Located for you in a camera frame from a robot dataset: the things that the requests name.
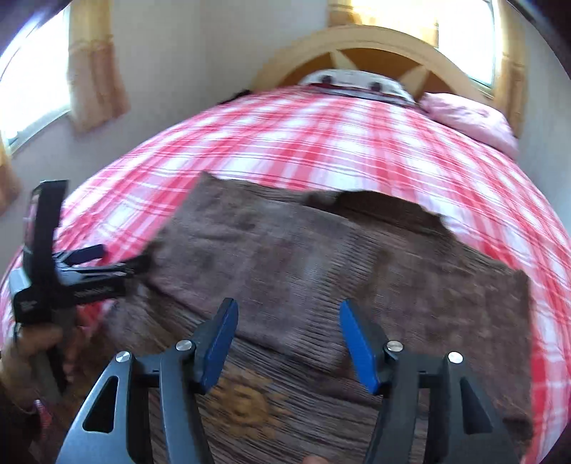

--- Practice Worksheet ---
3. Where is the brown knitted sweater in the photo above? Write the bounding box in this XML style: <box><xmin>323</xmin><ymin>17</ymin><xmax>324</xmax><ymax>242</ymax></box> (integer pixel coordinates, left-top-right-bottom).
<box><xmin>58</xmin><ymin>173</ymin><xmax>533</xmax><ymax>463</ymax></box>

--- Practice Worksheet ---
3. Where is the person's left hand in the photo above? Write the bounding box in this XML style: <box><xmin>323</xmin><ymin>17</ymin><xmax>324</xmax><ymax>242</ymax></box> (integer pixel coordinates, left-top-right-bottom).
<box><xmin>1</xmin><ymin>324</ymin><xmax>64</xmax><ymax>410</ymax></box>

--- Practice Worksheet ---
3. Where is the yellow curtain far left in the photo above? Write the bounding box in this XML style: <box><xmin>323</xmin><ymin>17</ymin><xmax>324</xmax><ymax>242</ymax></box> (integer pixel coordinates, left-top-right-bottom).
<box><xmin>0</xmin><ymin>138</ymin><xmax>21</xmax><ymax>215</ymax></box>

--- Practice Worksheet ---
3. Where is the red white plaid bedspread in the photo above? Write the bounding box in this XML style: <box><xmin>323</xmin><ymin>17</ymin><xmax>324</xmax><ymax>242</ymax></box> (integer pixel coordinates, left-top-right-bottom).
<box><xmin>1</xmin><ymin>87</ymin><xmax>570</xmax><ymax>463</ymax></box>

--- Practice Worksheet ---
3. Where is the white patterned pillow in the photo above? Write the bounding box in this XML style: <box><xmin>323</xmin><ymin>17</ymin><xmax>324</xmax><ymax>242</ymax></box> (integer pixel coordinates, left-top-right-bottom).
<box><xmin>298</xmin><ymin>69</ymin><xmax>416</xmax><ymax>106</ymax></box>

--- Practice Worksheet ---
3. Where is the pink pillow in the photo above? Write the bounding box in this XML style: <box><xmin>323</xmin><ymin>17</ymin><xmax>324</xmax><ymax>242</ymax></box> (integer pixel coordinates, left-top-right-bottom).
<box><xmin>418</xmin><ymin>93</ymin><xmax>519</xmax><ymax>161</ymax></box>

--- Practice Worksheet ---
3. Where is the wooden arched headboard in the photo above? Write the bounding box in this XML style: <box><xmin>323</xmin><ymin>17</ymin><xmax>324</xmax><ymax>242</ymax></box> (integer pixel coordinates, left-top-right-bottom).
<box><xmin>250</xmin><ymin>25</ymin><xmax>492</xmax><ymax>104</ymax></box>

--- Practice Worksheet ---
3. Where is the yellow curtain right of headboard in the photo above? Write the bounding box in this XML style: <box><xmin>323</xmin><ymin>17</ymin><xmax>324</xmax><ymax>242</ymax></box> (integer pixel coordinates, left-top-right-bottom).
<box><xmin>492</xmin><ymin>1</ymin><xmax>527</xmax><ymax>137</ymax></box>

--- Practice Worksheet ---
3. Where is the window behind headboard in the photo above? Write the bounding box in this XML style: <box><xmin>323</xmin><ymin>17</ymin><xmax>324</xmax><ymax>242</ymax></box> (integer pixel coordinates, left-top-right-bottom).
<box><xmin>438</xmin><ymin>0</ymin><xmax>495</xmax><ymax>87</ymax></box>

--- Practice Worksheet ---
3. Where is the yellow curtain on left wall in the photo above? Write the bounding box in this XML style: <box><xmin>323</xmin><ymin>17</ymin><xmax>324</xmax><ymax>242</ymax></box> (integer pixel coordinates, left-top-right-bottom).
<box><xmin>68</xmin><ymin>0</ymin><xmax>130</xmax><ymax>132</ymax></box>

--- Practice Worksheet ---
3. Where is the window on left wall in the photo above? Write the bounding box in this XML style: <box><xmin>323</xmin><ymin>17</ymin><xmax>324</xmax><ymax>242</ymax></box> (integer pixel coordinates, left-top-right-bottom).
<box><xmin>1</xmin><ymin>6</ymin><xmax>70</xmax><ymax>153</ymax></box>

